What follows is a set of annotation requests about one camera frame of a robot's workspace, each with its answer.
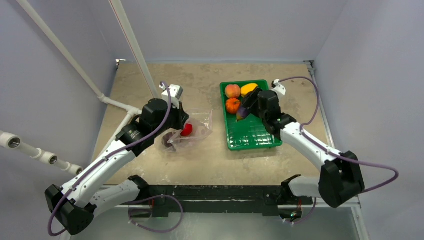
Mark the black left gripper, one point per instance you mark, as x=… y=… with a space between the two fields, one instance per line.
x=181 y=116

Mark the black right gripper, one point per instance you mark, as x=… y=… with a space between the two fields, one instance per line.
x=253 y=99

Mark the purple toy eggplant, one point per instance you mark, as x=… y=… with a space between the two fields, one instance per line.
x=242 y=113

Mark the dark red toy apple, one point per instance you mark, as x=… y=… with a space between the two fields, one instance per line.
x=171 y=139

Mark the red toy tomato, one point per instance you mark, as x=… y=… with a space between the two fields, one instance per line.
x=187 y=130

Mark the clear pink zip top bag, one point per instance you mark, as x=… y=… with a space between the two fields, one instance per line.
x=198 y=127

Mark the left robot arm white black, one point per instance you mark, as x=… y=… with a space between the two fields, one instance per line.
x=76 y=203

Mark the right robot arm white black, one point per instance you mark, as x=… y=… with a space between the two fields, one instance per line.
x=340 y=176

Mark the yellow toy bell pepper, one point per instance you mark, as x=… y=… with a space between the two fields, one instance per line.
x=248 y=88

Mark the orange toy pumpkin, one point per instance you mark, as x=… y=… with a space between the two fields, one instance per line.
x=232 y=105

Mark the green plastic tray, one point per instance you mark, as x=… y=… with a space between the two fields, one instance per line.
x=250 y=133

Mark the toy peach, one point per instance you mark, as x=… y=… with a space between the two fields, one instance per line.
x=232 y=91

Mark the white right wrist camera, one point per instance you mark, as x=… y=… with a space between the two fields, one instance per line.
x=278 y=88

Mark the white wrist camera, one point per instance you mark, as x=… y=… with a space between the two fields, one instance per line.
x=172 y=94
x=278 y=88

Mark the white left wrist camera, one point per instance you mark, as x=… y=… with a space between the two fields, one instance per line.
x=172 y=94

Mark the white pvc pipe frame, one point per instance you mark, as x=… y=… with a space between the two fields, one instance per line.
x=13 y=142

